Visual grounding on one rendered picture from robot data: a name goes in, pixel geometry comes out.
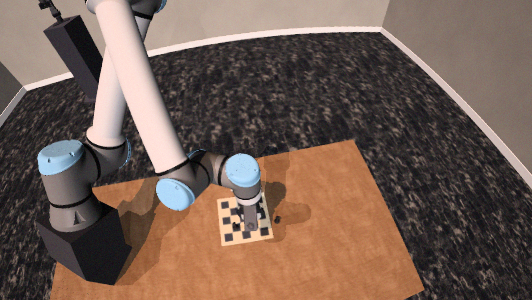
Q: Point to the chessboard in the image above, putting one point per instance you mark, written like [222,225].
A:
[227,209]

